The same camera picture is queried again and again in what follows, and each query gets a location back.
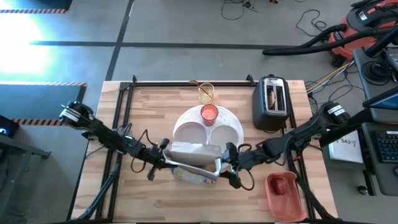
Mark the red apple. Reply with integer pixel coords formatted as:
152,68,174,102
271,177,289,196

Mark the black floor cable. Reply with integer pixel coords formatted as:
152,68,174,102
295,9,327,37
220,0,259,21

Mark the black vacuum hose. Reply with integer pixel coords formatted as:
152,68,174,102
262,24,398,57

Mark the white round plate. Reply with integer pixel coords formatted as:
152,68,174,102
172,105,245,174

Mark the coiled black cable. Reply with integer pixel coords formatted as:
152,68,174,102
361,60,390,85

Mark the bundle of floor cables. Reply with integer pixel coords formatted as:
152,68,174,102
304,60,364,119

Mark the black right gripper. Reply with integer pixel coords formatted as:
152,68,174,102
217,142,250,190

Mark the blue and yellow cereal box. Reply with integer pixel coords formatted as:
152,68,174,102
164,141,224,187

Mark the black floor mat striped edge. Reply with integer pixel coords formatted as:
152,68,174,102
0,0,73,14
0,81,88,127

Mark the grey side desk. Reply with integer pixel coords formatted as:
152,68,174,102
0,114,52,224

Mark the orange plastic basket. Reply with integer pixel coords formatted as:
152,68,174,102
264,170,308,223

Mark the black two-slot toaster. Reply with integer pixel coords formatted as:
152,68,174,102
251,75,292,131

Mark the white paper sheet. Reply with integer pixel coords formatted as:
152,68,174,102
328,130,364,164

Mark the black keyboard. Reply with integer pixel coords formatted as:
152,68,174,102
375,130,398,164

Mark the brown toast slice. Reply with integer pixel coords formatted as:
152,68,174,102
267,90,277,110

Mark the dark laptop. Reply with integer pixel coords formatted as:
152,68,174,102
362,85,398,111

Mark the orange shop vacuum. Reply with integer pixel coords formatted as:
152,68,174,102
328,0,398,62

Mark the red glass tumbler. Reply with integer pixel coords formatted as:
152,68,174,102
200,104,220,127

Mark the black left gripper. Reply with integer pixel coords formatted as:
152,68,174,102
146,138,172,182

